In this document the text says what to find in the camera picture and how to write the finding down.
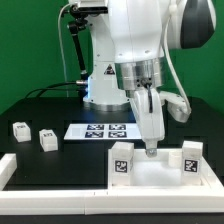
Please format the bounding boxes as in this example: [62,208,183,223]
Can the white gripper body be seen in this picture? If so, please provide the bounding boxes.
[130,88,191,144]

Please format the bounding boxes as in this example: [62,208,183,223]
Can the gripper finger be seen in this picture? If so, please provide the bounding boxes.
[145,141,157,157]

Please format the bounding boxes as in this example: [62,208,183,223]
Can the white square table top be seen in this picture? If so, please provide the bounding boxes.
[108,149,221,191]

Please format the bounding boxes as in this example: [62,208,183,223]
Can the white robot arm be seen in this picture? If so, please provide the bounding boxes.
[69,0,216,157]

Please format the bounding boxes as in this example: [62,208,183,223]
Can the white sheet with tags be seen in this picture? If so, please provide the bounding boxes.
[64,123,141,140]

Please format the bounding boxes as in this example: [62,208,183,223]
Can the white U-shaped fence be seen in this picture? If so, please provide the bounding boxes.
[0,154,224,215]

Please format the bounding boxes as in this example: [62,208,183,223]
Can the black cables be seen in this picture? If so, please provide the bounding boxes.
[24,79,88,100]

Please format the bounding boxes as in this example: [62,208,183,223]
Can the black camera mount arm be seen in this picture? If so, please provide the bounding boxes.
[68,6,88,80]

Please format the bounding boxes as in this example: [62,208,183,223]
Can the white cable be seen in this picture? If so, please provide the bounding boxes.
[57,3,72,98]

